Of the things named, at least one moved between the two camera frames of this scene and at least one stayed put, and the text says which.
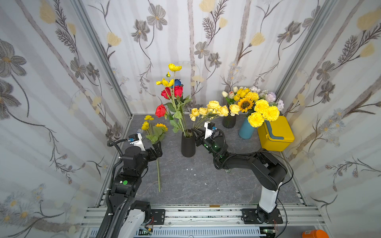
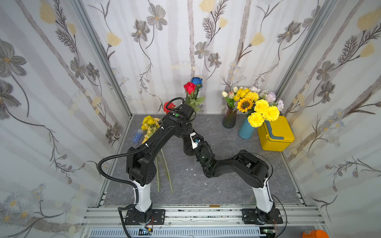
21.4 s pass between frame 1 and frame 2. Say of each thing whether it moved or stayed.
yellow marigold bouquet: stayed
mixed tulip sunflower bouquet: stayed
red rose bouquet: moved
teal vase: stayed
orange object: stayed
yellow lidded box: stayed
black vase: stayed
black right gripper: moved
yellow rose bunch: moved
